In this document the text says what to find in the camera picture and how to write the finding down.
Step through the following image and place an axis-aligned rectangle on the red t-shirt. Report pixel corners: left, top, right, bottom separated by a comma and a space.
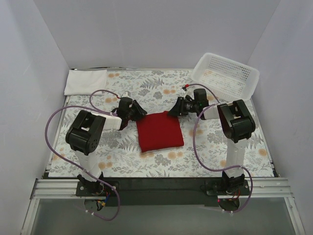
136, 111, 184, 153

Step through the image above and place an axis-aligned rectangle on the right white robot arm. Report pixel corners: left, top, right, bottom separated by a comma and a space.
168, 88, 256, 195

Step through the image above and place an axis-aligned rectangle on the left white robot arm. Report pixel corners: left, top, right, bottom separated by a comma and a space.
66, 97, 147, 196

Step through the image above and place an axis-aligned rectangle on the white plastic basket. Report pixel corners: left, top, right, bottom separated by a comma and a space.
191, 53, 260, 101

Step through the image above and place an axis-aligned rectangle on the folded white t-shirt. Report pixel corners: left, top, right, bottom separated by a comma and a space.
64, 70, 107, 96

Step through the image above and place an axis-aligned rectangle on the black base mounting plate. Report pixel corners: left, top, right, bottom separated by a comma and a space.
75, 176, 250, 208

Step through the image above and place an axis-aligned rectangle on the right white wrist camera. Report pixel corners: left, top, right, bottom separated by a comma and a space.
183, 89, 194, 99

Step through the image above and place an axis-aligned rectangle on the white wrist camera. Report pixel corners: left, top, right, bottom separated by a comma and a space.
183, 89, 194, 99
120, 91, 131, 98

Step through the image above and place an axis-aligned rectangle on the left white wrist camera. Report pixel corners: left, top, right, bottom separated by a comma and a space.
120, 91, 131, 98

